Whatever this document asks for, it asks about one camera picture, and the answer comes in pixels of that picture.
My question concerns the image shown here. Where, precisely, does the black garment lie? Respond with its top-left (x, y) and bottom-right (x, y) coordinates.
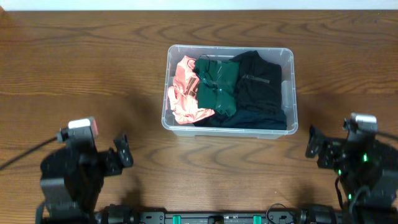
top-left (231, 51), bottom-right (282, 115)

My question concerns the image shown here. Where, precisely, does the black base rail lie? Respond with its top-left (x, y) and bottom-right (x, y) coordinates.
top-left (92, 203), bottom-right (343, 224)

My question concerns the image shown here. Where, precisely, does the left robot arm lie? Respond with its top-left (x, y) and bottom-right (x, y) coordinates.
top-left (35, 134), bottom-right (134, 223)

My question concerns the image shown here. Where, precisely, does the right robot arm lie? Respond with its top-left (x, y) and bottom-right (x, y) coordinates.
top-left (305, 125), bottom-right (397, 224)

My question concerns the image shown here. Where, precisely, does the dark navy garment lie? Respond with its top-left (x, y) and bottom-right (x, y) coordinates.
top-left (193, 108), bottom-right (287, 130)

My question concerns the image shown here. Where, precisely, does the dark green shirt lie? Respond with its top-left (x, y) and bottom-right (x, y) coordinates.
top-left (193, 58), bottom-right (239, 117)

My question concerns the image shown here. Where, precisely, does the pink printed shirt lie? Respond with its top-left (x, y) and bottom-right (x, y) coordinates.
top-left (167, 55), bottom-right (215, 124)

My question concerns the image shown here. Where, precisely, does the clear plastic storage container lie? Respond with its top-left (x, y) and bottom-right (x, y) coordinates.
top-left (161, 44), bottom-right (299, 139)

